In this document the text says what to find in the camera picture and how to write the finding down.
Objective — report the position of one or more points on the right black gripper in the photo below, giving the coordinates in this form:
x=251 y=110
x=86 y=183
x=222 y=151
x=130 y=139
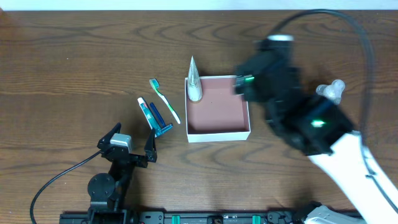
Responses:
x=249 y=83

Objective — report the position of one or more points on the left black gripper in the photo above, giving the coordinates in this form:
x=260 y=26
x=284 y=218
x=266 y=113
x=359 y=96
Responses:
x=130 y=157

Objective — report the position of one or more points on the small teal toothpaste tube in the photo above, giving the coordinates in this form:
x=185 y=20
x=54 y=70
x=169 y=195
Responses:
x=149 y=116

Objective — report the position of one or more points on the blue disposable razor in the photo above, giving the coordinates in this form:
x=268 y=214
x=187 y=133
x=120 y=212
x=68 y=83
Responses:
x=163 y=127

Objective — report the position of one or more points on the blue soap pump bottle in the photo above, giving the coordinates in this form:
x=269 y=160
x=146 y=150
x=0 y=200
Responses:
x=333 y=92

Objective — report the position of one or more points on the white Pantene tube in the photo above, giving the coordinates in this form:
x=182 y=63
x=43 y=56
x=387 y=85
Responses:
x=194 y=89

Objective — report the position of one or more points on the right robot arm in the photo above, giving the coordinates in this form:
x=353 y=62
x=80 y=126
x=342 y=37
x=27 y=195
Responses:
x=317 y=127

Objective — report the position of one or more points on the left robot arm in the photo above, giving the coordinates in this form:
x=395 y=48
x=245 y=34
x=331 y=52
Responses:
x=108 y=190

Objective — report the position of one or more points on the white box with pink interior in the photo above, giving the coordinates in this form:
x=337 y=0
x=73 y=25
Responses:
x=220 y=115

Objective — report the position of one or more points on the green white toothbrush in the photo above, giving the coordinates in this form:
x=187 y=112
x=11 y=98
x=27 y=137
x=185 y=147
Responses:
x=155 y=86

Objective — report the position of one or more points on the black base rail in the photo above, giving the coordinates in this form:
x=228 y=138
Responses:
x=319 y=215

